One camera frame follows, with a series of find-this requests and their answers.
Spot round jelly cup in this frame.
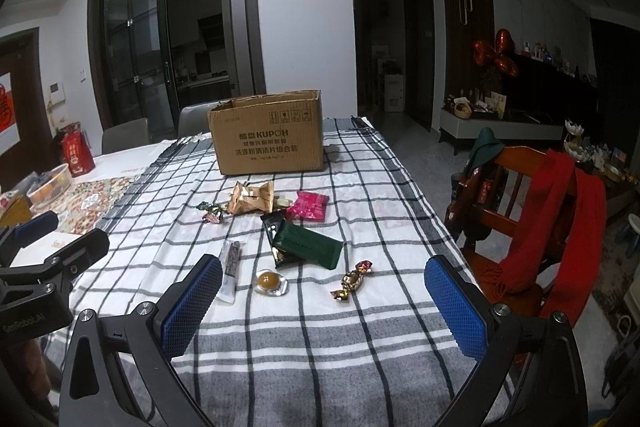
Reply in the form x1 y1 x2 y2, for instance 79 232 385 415
253 270 288 297

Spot colourful foil candy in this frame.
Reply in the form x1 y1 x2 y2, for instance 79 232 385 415
196 202 228 225

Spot black gold snack packet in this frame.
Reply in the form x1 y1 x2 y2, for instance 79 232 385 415
259 209 305 269

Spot beige snack packets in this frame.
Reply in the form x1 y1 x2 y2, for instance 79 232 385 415
228 181 273 216

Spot gold red candy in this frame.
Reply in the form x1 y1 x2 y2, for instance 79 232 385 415
331 260 372 301

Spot dark green snack packet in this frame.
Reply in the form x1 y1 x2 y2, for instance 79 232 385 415
273 221 343 270

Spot pink snack packet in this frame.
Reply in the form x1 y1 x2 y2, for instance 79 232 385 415
286 191 329 222

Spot light green candy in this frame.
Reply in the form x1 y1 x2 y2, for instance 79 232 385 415
273 197 292 210

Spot yellow cardboard box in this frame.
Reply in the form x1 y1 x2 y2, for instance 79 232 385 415
0 195 32 227

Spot clear food container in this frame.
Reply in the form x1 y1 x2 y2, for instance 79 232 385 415
26 164 73 208

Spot floral patterned placemat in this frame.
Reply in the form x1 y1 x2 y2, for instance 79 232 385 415
30 176 137 235

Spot red poster on door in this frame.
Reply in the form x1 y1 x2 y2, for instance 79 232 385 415
0 72 21 154

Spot red gift bag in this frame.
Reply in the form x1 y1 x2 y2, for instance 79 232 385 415
62 130 96 178

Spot grey dining chair far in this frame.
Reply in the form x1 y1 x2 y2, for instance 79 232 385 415
102 118 151 155

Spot grey dining chair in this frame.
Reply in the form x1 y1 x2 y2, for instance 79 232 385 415
178 101 226 139
102 118 151 155

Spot red wooden chair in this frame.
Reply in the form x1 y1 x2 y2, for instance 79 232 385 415
445 146 606 324

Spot checkered grey white tablecloth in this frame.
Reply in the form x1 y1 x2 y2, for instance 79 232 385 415
70 119 474 426

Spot grey dining chair near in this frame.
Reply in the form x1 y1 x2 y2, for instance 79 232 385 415
178 101 226 139

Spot lotus shaped ornament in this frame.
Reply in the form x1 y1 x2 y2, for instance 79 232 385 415
563 120 588 162

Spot green cloth on chair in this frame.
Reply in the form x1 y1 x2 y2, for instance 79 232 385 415
464 127 504 178

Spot white low tv cabinet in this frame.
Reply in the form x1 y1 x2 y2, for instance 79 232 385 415
439 108 563 155

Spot brown cardboard box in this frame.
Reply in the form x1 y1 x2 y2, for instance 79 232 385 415
207 90 323 176

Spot white box on floor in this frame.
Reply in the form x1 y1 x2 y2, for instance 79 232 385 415
384 75 405 113

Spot red foil balloons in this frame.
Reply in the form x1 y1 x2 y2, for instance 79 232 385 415
473 28 518 77

